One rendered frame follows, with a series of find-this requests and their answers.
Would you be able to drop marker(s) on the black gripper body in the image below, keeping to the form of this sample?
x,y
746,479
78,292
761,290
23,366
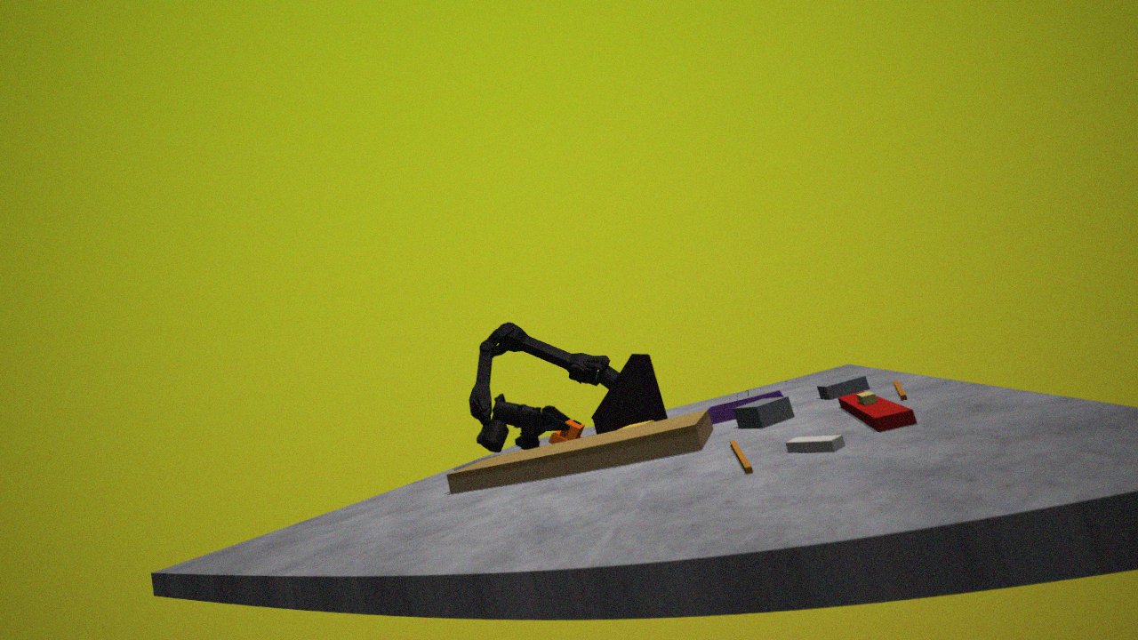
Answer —
x,y
528,416

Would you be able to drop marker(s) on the red flat block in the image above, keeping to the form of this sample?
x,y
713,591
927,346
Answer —
x,y
879,413

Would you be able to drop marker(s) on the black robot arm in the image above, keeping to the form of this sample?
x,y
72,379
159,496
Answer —
x,y
581,367

